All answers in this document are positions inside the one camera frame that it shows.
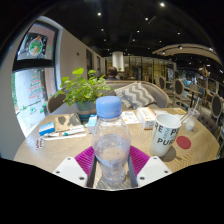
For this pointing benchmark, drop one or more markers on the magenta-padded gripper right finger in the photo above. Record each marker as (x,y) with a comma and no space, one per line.
(140,160)

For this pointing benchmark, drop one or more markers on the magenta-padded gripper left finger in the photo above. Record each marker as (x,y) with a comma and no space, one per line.
(83,161)

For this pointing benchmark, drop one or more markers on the clear blue-capped water bottle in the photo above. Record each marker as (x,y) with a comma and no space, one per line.
(111,146)

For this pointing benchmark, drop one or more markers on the white teal tube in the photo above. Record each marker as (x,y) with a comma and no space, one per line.
(73,131)

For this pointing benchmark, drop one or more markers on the white printed mug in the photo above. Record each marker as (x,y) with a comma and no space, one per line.
(163,133)

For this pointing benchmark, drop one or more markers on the small teal box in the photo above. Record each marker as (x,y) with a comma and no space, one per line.
(91,124)

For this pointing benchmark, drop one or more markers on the brown card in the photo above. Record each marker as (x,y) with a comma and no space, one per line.
(66,121)

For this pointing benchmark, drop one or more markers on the printed colourful leaflet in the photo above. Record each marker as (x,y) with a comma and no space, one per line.
(130,117)

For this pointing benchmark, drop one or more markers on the flat round red coaster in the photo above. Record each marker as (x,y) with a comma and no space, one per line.
(183,142)

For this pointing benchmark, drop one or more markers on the small blue white box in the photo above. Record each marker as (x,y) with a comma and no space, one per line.
(47,128)

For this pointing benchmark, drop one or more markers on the yellow card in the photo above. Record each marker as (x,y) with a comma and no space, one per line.
(179,111)

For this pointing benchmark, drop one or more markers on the grey white chevron pillow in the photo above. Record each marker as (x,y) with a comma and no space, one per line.
(135,95)

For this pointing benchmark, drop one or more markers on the grey curved sofa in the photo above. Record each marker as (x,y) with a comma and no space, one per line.
(153,88)

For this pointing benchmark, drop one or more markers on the green potted plant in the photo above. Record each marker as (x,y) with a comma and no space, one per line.
(83,88)

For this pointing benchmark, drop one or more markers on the group of oval-back chairs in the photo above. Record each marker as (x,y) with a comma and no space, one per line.
(180,88)

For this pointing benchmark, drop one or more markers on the window with festive decals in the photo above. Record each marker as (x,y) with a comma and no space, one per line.
(33,93)

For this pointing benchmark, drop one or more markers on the person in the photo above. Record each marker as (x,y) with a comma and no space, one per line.
(112,73)

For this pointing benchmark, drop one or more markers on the glass-fronted shelf unit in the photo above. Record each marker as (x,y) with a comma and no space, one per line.
(146,68)

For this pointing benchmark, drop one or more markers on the white round column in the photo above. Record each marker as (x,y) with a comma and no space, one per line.
(118,61)

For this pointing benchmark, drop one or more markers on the group of ceiling lights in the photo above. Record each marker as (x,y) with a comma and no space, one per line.
(162,4)

